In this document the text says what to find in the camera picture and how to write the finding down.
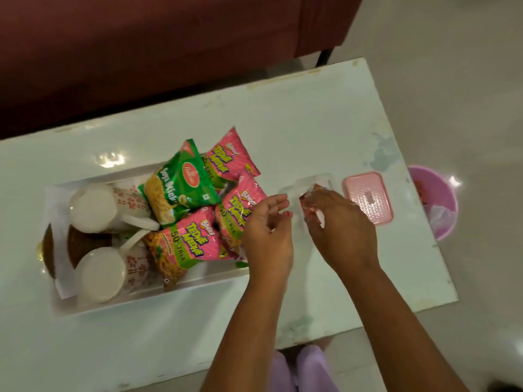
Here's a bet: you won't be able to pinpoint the person's left hand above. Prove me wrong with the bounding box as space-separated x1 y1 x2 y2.
241 194 295 282

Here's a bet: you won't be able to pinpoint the person's right hand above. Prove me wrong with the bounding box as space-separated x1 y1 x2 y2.
299 189 381 278

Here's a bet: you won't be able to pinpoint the small clear red wrapper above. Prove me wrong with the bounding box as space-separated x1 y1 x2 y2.
299 183 327 229

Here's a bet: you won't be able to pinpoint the person's left forearm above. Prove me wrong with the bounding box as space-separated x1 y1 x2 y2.
200 263 295 392

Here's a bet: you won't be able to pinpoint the person's right forearm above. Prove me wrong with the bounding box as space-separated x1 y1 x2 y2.
340 265 470 392

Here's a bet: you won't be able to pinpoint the clear plastic container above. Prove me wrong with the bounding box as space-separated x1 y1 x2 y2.
279 172 338 226

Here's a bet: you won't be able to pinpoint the pink snack packet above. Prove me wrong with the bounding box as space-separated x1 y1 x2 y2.
203 126 262 190
214 172 269 251
143 206 237 291

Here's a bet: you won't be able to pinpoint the pink container lid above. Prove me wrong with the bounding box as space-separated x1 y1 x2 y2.
342 171 394 226

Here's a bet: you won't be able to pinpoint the white rectangular tray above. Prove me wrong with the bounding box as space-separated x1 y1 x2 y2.
44 158 252 317

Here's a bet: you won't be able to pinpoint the green snack packet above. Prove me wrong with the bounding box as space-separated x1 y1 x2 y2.
138 139 221 226

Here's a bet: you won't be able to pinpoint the white plastic bag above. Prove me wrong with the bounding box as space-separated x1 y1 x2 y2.
427 205 457 237

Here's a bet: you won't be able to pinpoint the pink plastic bin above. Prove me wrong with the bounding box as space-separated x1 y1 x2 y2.
407 165 459 242

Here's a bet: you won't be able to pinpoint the lavender trousers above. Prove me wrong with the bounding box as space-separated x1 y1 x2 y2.
267 345 340 392

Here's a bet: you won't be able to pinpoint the black sofa leg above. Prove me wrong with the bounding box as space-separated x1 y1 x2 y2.
315 48 335 69

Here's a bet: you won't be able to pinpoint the white floral mug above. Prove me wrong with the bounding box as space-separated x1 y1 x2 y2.
68 183 161 234
75 229 153 304

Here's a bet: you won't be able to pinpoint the maroon sofa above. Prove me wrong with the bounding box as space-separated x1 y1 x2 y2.
0 0 364 140

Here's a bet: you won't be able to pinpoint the white paper napkin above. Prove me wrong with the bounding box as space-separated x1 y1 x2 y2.
44 185 79 301

